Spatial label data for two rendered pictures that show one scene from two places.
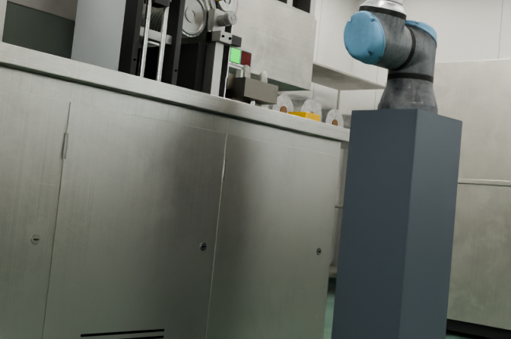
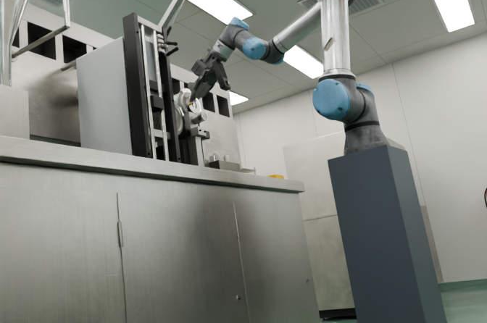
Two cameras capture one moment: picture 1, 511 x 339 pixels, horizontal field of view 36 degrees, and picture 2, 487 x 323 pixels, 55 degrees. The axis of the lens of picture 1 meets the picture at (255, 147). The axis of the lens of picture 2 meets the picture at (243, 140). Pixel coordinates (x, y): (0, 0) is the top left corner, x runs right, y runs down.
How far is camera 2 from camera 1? 66 cm
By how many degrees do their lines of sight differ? 15
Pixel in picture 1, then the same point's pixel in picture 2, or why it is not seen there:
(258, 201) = (264, 250)
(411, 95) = (371, 137)
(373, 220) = (373, 240)
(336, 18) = not seen: hidden behind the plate
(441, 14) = (276, 120)
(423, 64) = (372, 113)
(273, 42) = (213, 140)
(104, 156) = (153, 237)
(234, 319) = not seen: outside the picture
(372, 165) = (359, 197)
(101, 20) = (105, 134)
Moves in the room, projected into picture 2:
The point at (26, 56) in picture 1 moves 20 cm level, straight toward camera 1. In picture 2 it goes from (75, 153) to (91, 123)
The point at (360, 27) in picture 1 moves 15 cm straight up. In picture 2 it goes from (327, 92) to (318, 47)
